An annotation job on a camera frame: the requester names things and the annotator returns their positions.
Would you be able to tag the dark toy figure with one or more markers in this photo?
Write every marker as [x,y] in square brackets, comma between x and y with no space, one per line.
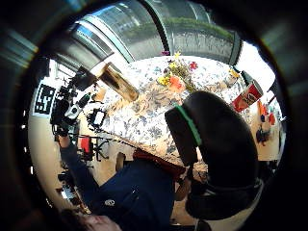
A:
[262,135]

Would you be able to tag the red paper cup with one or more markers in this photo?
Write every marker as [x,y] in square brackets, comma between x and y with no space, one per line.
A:
[247,97]

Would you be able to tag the orange toy figures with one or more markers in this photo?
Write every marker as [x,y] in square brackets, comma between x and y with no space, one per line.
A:
[265,114]

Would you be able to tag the bunch of colourful flowers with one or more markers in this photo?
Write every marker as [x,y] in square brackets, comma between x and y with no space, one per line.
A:
[178,77]

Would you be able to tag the floral tablecloth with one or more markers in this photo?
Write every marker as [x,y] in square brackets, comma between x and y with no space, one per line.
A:
[144,118]

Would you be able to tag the the person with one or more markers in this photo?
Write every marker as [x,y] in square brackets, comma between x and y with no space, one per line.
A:
[138,195]

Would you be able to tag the red chair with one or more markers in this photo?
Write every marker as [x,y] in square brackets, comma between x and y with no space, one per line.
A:
[86,145]

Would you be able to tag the white cube with black markers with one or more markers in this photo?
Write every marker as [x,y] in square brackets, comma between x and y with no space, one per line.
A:
[44,99]

